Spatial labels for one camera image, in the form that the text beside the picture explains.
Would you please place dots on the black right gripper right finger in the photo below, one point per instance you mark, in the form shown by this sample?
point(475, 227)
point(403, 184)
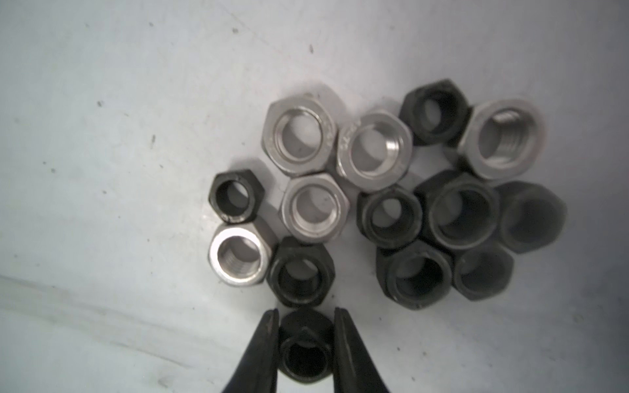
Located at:
point(353, 367)

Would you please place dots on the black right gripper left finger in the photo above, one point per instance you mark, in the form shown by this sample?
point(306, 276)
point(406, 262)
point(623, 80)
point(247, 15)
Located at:
point(257, 370)

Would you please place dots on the small black hex nut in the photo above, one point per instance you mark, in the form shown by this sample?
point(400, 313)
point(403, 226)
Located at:
point(235, 196)

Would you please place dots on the silver tall hex nut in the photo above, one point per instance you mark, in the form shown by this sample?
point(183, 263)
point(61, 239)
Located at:
point(501, 139)

